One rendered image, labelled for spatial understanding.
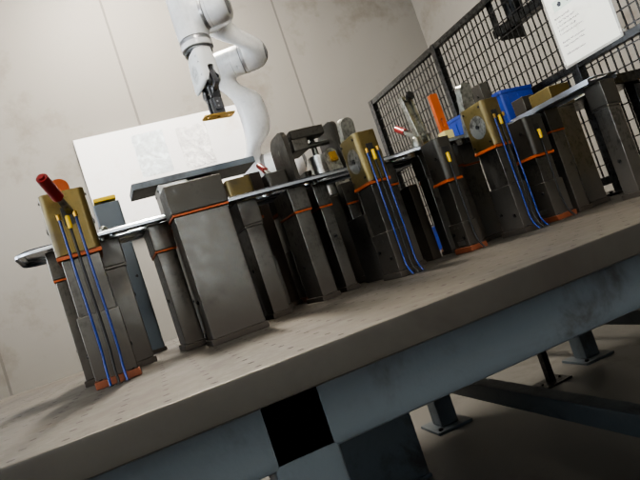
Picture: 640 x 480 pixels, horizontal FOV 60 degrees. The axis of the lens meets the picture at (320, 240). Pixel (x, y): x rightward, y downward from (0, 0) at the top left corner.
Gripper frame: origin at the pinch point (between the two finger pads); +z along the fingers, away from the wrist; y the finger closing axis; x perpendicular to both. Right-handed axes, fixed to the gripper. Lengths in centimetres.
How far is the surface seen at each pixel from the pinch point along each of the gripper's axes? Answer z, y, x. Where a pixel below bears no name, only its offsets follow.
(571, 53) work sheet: 7, 18, 117
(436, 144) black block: 28, 29, 40
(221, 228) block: 34.2, 25.3, -16.7
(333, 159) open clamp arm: 19.3, -3.9, 31.3
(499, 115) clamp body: 26, 36, 56
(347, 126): 17.8, 23.1, 21.5
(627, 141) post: 42, 52, 76
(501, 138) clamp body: 32, 36, 55
